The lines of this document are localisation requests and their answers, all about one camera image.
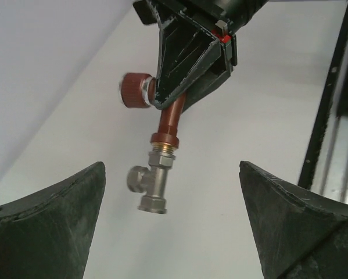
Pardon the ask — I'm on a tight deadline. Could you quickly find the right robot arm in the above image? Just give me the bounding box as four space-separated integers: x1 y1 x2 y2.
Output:
133 0 266 110

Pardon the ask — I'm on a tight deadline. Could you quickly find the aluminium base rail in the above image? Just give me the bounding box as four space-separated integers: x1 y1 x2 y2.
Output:
298 2 348 204

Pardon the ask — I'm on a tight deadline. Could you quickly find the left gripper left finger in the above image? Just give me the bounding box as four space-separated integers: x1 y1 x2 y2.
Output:
0 162 106 278

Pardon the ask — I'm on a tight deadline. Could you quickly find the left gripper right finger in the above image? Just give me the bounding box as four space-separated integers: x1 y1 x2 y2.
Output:
239 161 348 278

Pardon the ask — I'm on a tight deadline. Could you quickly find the silver tee pipe fitting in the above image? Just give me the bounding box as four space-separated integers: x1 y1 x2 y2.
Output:
127 142 175 214

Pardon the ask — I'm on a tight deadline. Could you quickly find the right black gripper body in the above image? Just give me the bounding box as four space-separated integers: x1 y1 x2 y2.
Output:
132 0 238 70

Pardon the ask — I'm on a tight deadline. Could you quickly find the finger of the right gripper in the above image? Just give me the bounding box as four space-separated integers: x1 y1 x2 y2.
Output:
152 1 220 110
183 49 231 112

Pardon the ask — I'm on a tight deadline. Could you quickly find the brown water faucet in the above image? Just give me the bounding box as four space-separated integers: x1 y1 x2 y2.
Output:
119 72 186 151

